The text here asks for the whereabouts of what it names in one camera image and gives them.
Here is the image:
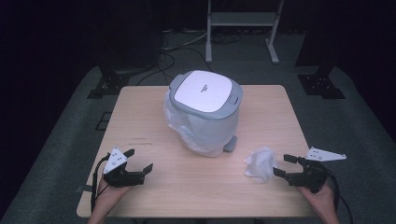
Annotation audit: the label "black stand base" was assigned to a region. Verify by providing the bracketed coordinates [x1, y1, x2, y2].
[87, 63, 157, 100]
[295, 0, 347, 100]

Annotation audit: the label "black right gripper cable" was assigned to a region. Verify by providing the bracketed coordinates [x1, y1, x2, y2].
[323, 167, 354, 224]

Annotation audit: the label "person's right hand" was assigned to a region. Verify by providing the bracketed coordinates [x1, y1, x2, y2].
[295, 181, 339, 216]

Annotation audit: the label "white grey pedal trash bin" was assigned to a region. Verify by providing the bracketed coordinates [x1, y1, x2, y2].
[167, 69, 244, 154]

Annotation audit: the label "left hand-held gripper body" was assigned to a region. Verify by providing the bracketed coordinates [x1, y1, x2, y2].
[102, 147, 147, 189]

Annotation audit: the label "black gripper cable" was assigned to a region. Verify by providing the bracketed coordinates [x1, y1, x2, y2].
[90, 153, 111, 213]
[323, 167, 354, 224]

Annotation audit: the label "black floor outlet plate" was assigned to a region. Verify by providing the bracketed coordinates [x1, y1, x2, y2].
[94, 111, 114, 132]

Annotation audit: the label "grey tape strip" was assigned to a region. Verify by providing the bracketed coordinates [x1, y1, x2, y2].
[76, 184, 94, 194]

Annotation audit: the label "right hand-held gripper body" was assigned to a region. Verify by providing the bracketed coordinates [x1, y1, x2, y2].
[286, 147, 347, 194]

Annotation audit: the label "white tissue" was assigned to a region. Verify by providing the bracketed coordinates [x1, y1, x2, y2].
[243, 146, 278, 185]

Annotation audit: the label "black floor cables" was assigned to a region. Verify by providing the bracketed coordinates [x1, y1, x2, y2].
[135, 29, 214, 87]

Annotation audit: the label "clear plastic bin liner bag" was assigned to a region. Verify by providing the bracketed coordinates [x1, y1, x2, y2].
[163, 90, 241, 158]

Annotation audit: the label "person's left hand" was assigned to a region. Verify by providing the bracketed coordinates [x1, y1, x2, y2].
[95, 178, 132, 216]

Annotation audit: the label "white metal stand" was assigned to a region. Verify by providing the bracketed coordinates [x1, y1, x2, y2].
[205, 0, 286, 64]

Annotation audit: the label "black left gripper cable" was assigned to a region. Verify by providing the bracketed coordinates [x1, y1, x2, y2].
[90, 153, 111, 213]

